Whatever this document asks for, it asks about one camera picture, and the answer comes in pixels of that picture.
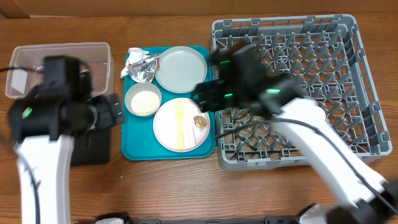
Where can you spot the grey plastic dishwasher rack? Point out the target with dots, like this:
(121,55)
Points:
(324,59)

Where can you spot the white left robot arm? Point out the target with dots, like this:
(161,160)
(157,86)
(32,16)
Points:
(44,174)

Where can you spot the yellow plastic spoon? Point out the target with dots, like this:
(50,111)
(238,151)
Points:
(179,112)

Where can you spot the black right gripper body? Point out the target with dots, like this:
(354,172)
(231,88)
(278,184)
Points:
(231,86)

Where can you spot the large pinkish white plate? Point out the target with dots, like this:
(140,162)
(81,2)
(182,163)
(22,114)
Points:
(165,124)

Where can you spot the teal serving tray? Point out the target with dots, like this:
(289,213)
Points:
(138,141)

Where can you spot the crumpled foil wrapper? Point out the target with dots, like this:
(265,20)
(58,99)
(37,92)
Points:
(144,71)

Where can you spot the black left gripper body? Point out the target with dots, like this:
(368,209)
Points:
(87,112)

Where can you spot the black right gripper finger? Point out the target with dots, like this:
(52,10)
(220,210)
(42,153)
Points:
(214,87)
(215,103)

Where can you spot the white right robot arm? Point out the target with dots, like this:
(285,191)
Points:
(362,195)

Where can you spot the crumpled white napkin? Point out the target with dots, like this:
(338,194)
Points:
(135,55)

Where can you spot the black plastic tray bin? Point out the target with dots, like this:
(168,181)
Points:
(93,148)

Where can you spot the grey bowl of rice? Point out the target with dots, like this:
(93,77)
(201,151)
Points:
(143,99)

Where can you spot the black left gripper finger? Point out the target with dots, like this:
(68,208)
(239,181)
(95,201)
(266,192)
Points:
(104,111)
(116,109)

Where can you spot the clear plastic bin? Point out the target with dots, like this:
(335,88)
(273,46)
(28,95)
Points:
(51,64)

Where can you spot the small grey plate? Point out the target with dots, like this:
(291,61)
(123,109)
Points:
(181,69)

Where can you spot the brown food scrap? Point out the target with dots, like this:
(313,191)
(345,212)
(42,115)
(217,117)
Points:
(200,121)

